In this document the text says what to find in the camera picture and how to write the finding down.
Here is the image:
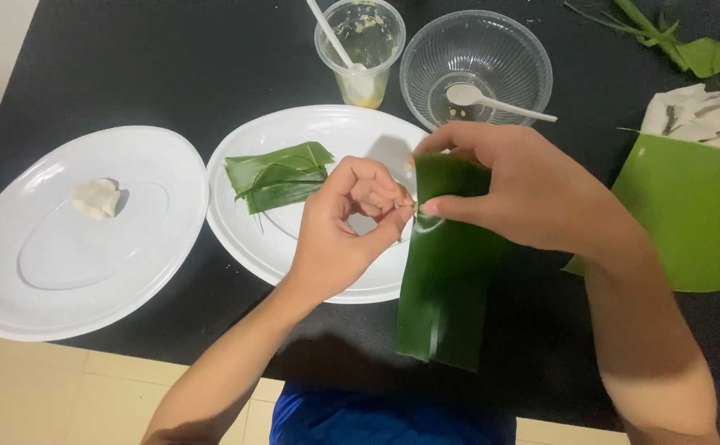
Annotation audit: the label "person's right hand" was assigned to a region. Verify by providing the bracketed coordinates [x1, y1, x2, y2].
[409, 121, 608, 255]

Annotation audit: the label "person's left hand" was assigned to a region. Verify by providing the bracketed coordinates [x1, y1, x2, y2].
[286, 156, 415, 304]

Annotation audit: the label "dark green banana leaf strip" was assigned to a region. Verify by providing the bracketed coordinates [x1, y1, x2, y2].
[395, 153, 510, 373]

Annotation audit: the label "white oval plate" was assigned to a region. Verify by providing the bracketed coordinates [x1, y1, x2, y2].
[0, 125, 210, 342]
[206, 104, 435, 305]

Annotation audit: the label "folded banana leaf parcel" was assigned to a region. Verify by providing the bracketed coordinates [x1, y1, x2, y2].
[224, 141, 335, 216]

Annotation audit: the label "white plastic spoon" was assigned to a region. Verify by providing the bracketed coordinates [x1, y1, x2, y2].
[446, 83, 559, 123]
[306, 0, 367, 70]

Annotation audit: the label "clear ribbed plastic bowl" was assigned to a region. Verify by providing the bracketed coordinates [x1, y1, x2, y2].
[400, 10, 554, 132]

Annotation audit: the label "large light green banana leaf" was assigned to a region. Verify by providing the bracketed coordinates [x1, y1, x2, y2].
[562, 133, 720, 293]

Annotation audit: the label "clear plastic cup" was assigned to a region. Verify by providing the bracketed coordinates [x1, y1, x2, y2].
[314, 0, 407, 110]

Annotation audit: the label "crumpled white tissue paper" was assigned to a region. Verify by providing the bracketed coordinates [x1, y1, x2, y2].
[641, 83, 720, 155]

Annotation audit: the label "person's blue shirt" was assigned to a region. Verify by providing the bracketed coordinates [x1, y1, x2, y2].
[269, 379, 518, 445]

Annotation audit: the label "green leaf stem scraps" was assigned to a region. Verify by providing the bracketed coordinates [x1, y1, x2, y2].
[564, 0, 720, 80]

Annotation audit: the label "white dough lump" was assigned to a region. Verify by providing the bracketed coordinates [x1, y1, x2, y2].
[70, 178, 122, 221]

